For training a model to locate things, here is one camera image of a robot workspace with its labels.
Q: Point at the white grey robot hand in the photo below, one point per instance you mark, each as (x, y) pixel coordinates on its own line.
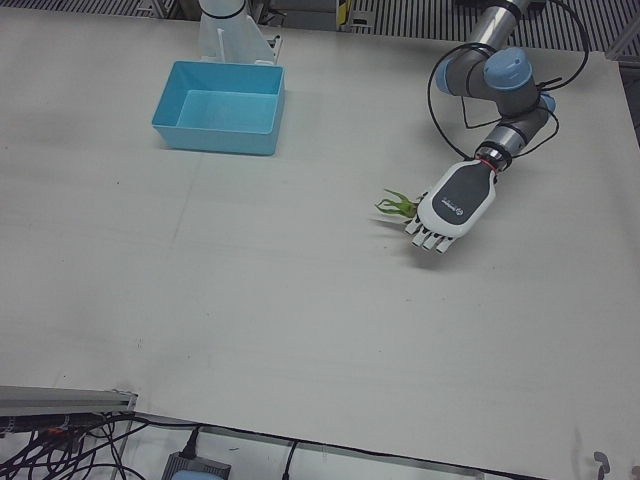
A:
(460, 200)

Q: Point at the red dragon fruit green leaves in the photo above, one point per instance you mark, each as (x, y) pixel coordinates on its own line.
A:
(400, 206)

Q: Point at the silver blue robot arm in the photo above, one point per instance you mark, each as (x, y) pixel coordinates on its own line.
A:
(505, 70)

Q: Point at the slatted metal grille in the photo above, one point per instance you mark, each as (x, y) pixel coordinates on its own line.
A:
(400, 20)

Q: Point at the aluminium corner profile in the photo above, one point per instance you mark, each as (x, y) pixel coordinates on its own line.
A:
(625, 42)

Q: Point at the light blue plastic bin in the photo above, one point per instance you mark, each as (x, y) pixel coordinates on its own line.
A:
(225, 110)

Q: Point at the grey metal hook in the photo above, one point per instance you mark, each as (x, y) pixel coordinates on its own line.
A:
(602, 462)

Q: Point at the grey power adapter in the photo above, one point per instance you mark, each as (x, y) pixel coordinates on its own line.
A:
(195, 465)

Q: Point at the black power strip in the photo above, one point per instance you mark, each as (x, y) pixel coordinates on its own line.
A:
(40, 424)

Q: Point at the yellow black hazard post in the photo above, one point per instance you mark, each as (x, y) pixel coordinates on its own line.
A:
(344, 11)

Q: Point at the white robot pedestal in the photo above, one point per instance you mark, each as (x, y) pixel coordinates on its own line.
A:
(230, 35)

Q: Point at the aluminium frame rail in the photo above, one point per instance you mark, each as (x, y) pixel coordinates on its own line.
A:
(60, 397)

